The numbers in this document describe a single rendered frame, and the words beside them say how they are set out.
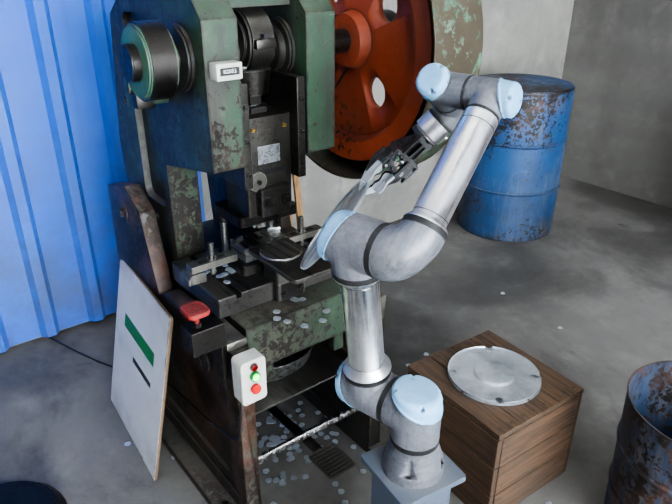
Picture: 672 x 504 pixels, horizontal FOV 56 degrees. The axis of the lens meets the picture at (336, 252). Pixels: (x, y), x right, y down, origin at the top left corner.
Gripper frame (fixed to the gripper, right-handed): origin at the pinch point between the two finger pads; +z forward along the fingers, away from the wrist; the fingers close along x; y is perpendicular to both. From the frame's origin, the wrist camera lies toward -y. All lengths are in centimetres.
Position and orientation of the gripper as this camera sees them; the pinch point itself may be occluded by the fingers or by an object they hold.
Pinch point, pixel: (364, 187)
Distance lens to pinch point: 157.8
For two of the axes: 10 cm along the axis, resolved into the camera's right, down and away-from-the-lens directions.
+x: 7.1, 6.3, 3.1
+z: -7.1, 6.3, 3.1
